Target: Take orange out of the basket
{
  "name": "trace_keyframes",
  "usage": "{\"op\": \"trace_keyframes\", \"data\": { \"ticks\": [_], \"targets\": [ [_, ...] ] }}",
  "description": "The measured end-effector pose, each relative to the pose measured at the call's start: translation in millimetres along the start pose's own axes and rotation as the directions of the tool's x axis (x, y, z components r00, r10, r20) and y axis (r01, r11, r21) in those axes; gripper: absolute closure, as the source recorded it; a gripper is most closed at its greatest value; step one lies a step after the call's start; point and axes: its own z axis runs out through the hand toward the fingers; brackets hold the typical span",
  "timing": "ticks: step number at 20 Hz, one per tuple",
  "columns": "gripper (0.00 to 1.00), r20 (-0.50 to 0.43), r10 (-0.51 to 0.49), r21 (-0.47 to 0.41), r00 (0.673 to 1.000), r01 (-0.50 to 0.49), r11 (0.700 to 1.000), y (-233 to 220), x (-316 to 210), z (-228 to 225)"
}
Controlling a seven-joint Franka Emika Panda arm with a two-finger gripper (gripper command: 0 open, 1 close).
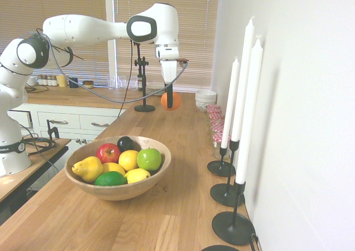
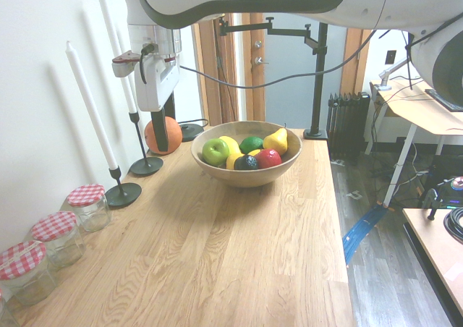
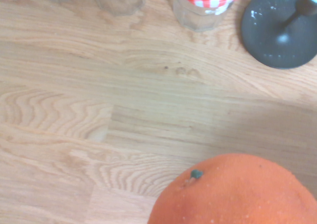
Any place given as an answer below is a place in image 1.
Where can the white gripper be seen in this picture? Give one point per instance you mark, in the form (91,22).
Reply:
(169,69)

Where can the orange fruit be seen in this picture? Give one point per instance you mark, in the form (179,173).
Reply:
(176,100)

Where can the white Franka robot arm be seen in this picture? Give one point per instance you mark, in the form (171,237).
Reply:
(83,29)

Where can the stack of white plates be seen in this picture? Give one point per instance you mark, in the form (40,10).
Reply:
(154,88)

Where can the stacked white ceramic bowls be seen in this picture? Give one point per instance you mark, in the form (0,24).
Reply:
(205,99)

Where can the clear drinking glass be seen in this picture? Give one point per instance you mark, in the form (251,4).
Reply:
(121,82)
(111,82)
(134,83)

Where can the glass jar red checked lid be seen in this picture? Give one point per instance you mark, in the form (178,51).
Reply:
(217,142)
(213,108)
(215,115)
(218,129)
(217,122)

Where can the short white taper candle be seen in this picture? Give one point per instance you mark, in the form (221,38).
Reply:
(230,104)

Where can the beige window blinds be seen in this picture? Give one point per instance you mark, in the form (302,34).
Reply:
(191,34)

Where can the dark purple plum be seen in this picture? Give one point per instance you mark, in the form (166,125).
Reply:
(125,143)

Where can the green apple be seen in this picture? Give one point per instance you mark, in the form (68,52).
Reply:
(149,158)

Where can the yellow lemon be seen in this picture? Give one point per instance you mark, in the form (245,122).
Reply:
(128,160)
(137,175)
(113,167)

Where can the tallest white taper candle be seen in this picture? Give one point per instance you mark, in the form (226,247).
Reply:
(244,76)

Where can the round brown tin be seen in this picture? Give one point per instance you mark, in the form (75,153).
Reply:
(88,84)

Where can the thick white taper candle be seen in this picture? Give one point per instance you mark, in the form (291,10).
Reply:
(251,109)

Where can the red apple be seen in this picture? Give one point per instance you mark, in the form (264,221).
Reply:
(107,152)

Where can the black candle holder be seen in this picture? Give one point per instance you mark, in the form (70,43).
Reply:
(231,227)
(219,248)
(226,194)
(220,167)

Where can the black cup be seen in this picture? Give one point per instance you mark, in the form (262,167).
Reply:
(73,83)

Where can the white kitchen drawer cabinet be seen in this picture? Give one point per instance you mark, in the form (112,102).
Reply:
(72,122)

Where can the green lime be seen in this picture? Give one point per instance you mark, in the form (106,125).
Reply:
(110,178)

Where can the round wooden fruit bowl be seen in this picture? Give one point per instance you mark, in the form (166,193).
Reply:
(122,191)

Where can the yellow cup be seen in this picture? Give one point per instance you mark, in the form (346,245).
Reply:
(62,81)

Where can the yellow pear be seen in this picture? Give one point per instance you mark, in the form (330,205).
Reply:
(88,169)

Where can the spice jar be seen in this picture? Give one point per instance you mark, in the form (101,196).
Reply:
(40,80)
(49,80)
(44,80)
(54,80)

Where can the black table clamp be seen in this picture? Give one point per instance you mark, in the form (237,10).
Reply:
(52,130)

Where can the white mug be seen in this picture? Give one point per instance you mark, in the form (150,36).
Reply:
(32,81)

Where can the wooden robot mounting table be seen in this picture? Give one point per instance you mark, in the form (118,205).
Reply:
(27,173)

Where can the black camera stand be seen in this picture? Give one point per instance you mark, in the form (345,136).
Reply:
(144,106)

